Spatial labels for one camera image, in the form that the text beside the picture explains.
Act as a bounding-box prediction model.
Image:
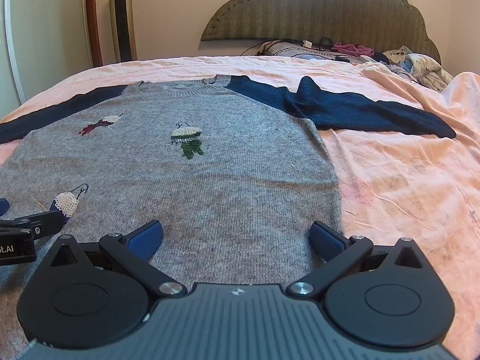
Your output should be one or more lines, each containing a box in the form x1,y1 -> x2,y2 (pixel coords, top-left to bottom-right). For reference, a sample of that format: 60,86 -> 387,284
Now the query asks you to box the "olive padded headboard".
200,0 -> 442,69

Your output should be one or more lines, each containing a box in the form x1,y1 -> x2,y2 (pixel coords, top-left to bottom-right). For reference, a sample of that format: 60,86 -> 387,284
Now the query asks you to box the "white wardrobe with flower print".
0,0 -> 94,105

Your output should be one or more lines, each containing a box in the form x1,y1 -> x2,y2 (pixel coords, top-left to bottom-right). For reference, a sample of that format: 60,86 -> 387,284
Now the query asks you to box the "grey sweater with navy sleeves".
0,74 -> 457,360

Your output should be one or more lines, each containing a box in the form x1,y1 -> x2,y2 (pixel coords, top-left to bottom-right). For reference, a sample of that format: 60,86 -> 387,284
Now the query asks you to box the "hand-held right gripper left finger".
48,220 -> 188,299

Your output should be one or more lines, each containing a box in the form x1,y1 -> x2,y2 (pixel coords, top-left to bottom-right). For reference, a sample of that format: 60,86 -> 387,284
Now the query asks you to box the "magenta cloth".
332,42 -> 376,57

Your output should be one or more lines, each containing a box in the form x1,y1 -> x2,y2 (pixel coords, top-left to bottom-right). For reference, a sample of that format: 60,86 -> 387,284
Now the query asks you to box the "brown wooden door frame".
84,0 -> 104,69

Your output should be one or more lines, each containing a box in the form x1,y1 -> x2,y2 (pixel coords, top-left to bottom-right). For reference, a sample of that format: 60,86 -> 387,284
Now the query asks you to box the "patterned pillow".
256,40 -> 361,63

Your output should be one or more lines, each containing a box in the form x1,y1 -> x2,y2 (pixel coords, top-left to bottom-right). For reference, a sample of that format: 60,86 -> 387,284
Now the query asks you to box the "pink bed sheet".
0,55 -> 480,353

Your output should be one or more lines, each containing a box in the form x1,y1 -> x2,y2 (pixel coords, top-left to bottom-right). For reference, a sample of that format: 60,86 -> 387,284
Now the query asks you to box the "gold tower heater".
108,0 -> 137,63

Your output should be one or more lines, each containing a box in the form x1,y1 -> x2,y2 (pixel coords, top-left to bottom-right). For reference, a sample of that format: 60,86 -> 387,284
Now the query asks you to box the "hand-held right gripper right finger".
286,221 -> 433,298

